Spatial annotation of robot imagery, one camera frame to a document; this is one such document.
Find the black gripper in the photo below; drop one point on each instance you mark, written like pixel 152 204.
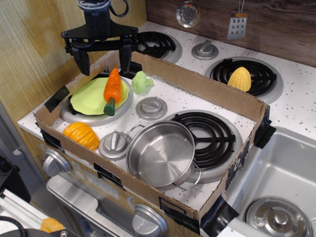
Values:
pixel 100 33

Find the orange toy carrot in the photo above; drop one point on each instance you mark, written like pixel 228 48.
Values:
pixel 112 92

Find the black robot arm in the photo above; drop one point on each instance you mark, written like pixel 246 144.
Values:
pixel 100 5

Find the light green plate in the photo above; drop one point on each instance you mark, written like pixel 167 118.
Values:
pixel 89 100

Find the green toy broccoli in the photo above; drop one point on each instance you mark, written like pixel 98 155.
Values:
pixel 140 82

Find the back left stove burner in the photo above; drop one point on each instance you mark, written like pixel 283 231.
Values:
pixel 159 45

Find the silver centre stove knob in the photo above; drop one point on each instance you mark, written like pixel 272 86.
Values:
pixel 151 108

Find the silver stove knob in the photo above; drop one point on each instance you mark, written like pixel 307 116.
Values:
pixel 151 108
pixel 114 145
pixel 205 51

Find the orange toy pumpkin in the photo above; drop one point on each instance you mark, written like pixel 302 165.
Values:
pixel 83 134

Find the silver front stove knob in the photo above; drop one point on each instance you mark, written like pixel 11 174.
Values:
pixel 114 145

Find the hanging silver strainer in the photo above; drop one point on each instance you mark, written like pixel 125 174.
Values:
pixel 188 14

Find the cardboard fence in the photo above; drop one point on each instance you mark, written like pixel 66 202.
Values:
pixel 182 90

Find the silver back stove knob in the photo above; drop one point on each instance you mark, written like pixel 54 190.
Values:
pixel 205 51

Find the stainless steel pot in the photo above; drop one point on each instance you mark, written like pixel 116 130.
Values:
pixel 162 155

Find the silver oven knob left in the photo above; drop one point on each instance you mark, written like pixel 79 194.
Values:
pixel 55 163

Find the silver oven knob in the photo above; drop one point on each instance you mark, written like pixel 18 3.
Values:
pixel 148 223
pixel 55 163

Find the hanging silver spatula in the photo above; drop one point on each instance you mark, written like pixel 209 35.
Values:
pixel 237 25

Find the yellow toy corn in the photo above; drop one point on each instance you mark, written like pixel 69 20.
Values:
pixel 240 79

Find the front right stove burner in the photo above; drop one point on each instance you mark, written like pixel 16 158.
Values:
pixel 217 142

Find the back right stove burner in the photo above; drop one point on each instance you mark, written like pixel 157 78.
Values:
pixel 266 82

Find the silver oven knob right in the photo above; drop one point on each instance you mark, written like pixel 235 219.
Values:
pixel 148 223

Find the orange object bottom left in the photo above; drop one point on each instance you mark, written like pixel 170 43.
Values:
pixel 50 225

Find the silver sink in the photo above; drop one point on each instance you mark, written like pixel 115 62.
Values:
pixel 284 168

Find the silver pot lid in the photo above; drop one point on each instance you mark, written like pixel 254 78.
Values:
pixel 278 217

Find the oven door handle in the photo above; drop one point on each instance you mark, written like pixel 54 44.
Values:
pixel 94 214

